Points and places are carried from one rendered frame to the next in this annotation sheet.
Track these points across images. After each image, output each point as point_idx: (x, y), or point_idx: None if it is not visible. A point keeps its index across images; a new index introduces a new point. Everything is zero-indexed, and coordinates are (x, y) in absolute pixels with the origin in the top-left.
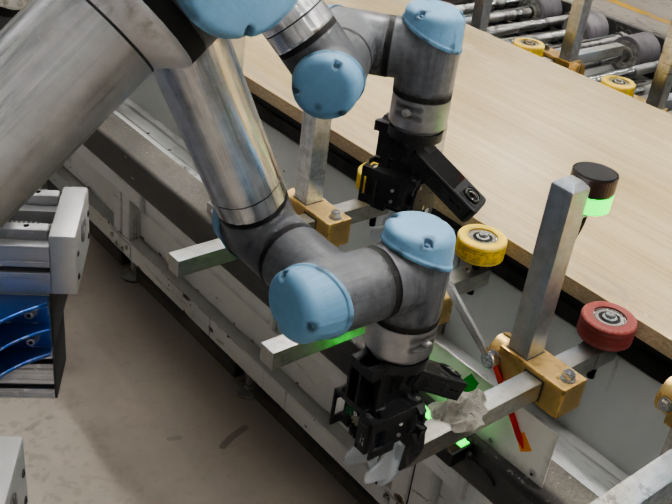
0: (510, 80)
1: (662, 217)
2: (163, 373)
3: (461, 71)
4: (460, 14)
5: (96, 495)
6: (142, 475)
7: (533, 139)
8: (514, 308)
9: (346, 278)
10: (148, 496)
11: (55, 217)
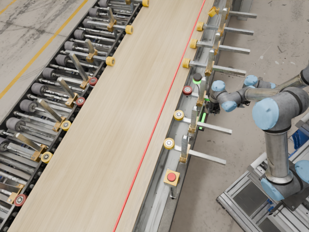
0: (84, 147)
1: (142, 94)
2: None
3: (87, 161)
4: (217, 80)
5: (199, 223)
6: (187, 218)
7: (122, 126)
8: None
9: (267, 82)
10: (191, 212)
11: (263, 159)
